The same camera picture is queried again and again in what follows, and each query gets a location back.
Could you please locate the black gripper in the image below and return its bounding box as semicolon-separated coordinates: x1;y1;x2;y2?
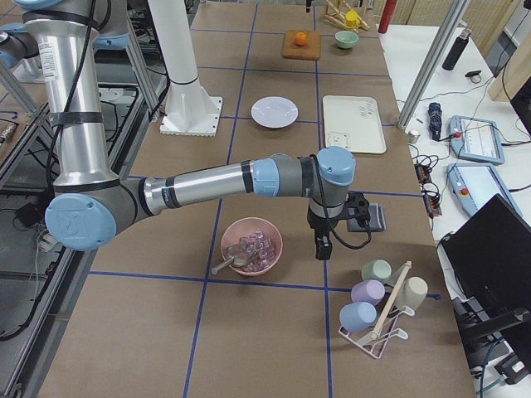
307;211;333;260

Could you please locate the white round plate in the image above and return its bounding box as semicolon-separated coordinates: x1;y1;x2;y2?
251;96;299;129

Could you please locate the orange fruit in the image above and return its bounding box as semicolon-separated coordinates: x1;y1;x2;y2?
294;31;308;46

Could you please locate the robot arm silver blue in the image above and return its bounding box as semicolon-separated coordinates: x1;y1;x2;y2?
19;1;365;260
1;22;41;69

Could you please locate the cream bear tray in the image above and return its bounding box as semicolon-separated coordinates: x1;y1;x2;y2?
323;95;387;154

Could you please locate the folded grey cloth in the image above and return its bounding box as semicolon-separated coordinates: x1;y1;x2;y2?
347;202;387;232

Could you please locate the pink bowl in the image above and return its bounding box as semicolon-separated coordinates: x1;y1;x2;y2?
221;217;283;276

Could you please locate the green plastic cup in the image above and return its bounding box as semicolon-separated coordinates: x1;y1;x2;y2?
361;259;392;284

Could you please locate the purple plastic cup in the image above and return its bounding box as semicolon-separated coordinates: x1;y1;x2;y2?
350;279;385;306

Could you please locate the metal scoop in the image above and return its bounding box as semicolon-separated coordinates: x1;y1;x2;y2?
211;244;249;274

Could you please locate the blue plastic cup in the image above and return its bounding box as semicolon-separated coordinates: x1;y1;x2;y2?
339;302;377;332

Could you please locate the beige plastic cup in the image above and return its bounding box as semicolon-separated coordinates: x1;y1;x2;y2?
394;277;428;311

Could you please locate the small metal cylinder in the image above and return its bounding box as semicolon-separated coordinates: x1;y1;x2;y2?
407;129;421;144

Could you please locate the white cup rack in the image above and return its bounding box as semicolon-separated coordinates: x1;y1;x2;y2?
339;260;415;359

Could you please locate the teach pendant near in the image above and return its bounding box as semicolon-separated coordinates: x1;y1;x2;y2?
446;163;522;216

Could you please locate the teach pendant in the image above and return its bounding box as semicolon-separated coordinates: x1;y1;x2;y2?
446;163;522;216
449;115;505;165

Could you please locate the folded dark blue umbrella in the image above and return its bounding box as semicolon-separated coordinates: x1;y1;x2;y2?
428;102;442;141

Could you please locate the black laptop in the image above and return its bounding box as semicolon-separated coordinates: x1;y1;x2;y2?
437;192;531;316

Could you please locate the wooden cutting board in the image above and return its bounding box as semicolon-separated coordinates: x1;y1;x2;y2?
282;30;321;61

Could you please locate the teach pendant far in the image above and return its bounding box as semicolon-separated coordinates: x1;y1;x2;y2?
449;115;505;165

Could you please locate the light green bowl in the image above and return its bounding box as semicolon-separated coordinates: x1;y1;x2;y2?
334;31;358;50

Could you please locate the yellow mug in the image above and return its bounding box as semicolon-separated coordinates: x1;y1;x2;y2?
344;10;362;29

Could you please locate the wooden mug rack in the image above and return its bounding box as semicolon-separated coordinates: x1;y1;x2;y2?
324;0;370;33

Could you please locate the black water bottle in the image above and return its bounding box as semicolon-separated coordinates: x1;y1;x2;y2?
441;28;471;70

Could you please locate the red bottle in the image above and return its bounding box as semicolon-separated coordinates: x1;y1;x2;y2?
378;0;397;34

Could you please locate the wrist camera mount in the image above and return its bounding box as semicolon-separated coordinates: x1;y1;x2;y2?
341;192;370;230

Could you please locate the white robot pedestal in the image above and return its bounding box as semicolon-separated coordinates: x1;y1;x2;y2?
149;0;223;137

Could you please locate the aluminium frame post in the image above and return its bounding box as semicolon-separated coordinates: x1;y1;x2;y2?
397;0;470;130

